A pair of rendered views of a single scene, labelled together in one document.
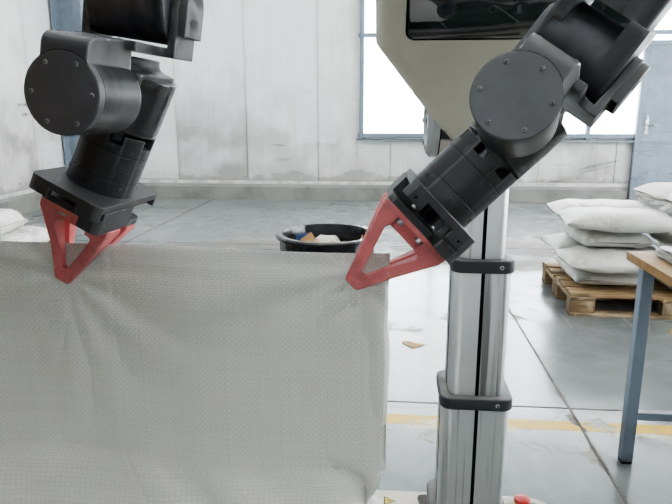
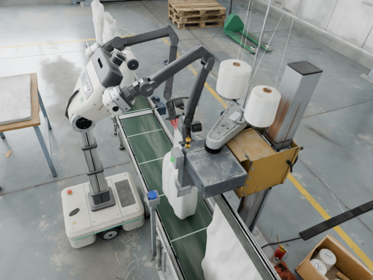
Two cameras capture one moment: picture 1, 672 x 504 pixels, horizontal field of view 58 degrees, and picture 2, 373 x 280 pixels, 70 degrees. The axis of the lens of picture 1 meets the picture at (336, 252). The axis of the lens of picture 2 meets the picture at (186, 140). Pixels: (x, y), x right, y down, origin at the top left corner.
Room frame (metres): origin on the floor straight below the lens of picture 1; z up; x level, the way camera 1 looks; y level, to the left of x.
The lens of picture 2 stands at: (1.22, 1.29, 2.29)
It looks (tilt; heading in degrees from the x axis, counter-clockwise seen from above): 42 degrees down; 238
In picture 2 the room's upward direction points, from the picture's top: 5 degrees clockwise
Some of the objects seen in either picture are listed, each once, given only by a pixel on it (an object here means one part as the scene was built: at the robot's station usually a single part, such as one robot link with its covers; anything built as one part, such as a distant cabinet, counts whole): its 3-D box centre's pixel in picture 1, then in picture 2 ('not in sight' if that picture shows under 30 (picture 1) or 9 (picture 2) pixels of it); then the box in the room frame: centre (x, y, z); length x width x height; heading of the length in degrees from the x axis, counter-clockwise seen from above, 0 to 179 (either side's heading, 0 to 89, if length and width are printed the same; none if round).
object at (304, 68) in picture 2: not in sight; (305, 67); (0.16, 0.56, 1.76); 0.12 x 0.11 x 0.01; 175
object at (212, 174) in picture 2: not in sight; (210, 174); (0.59, 0.56, 1.21); 0.30 x 0.25 x 0.30; 85
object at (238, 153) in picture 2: not in sight; (230, 156); (0.44, 0.53, 1.26); 0.22 x 0.05 x 0.16; 85
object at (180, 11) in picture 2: not in sight; (196, 6); (-2.50, -4.70, 0.36); 1.20 x 0.82 x 0.14; 171
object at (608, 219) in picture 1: (618, 219); not in sight; (3.66, -1.73, 0.57); 0.66 x 0.42 x 0.13; 78
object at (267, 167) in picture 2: not in sight; (257, 159); (0.25, 0.55, 1.18); 0.34 x 0.25 x 0.31; 175
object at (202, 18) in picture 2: not in sight; (196, 13); (-2.54, -4.72, 0.22); 1.21 x 0.84 x 0.14; 175
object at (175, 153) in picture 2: not in sight; (177, 158); (0.73, 0.43, 1.28); 0.08 x 0.05 x 0.09; 85
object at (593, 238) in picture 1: (600, 231); not in sight; (3.88, -1.72, 0.44); 0.66 x 0.43 x 0.13; 175
